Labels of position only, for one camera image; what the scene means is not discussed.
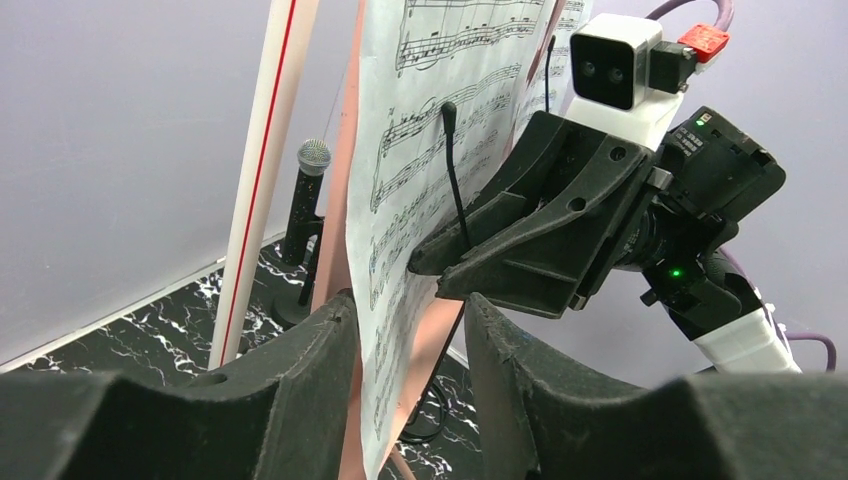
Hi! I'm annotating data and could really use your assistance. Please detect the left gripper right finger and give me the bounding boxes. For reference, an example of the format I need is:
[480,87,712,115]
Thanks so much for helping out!
[464,294,847,479]

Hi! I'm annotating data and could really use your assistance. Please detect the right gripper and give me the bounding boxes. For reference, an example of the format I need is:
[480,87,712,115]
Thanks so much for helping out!
[408,112,662,319]

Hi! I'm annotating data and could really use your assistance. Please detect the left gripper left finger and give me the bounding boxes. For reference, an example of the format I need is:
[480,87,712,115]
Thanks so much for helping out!
[1,290,358,479]

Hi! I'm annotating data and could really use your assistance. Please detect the pink music stand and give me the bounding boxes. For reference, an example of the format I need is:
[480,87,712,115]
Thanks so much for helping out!
[309,0,571,480]

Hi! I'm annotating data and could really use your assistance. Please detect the sheet music page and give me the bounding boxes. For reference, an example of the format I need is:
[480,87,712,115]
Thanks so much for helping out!
[346,1,555,479]
[513,1,593,138]

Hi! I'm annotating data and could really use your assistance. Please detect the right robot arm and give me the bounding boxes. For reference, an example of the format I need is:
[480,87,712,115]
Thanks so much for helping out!
[407,107,797,373]

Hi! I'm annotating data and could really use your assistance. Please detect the black microphone on stand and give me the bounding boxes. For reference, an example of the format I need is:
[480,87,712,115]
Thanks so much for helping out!
[271,139,332,330]

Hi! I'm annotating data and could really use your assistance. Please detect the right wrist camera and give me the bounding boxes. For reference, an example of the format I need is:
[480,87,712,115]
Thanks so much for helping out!
[565,1,735,151]

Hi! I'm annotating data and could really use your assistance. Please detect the white PVC pipe frame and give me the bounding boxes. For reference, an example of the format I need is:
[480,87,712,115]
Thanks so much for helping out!
[207,0,319,371]

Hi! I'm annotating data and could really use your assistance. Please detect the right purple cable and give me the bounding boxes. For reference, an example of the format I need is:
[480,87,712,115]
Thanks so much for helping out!
[645,0,839,372]

